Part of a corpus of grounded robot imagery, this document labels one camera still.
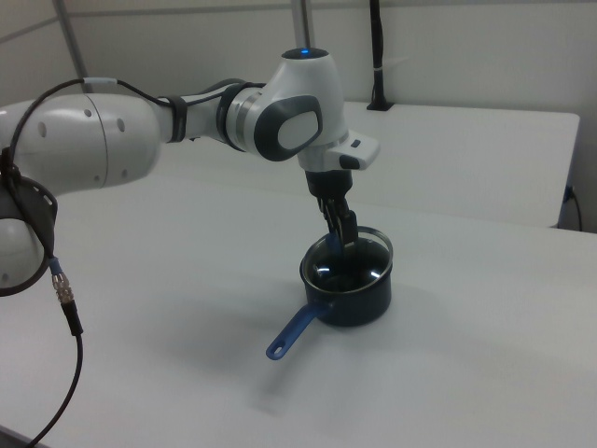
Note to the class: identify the black pole with clamp base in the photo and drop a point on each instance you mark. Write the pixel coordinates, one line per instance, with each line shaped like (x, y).
(377, 46)

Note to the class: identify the grey slanted frame post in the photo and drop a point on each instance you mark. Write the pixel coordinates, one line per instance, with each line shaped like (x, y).
(71, 37)

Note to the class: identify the glass lid with blue knob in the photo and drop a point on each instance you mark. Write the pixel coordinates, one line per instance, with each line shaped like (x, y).
(354, 275)

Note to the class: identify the grey metal round pole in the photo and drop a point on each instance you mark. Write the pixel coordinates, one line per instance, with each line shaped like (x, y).
(301, 23)

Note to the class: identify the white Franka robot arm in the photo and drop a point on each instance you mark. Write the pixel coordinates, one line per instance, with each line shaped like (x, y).
(93, 140)

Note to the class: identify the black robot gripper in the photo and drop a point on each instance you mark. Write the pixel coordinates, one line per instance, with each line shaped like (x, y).
(329, 184)

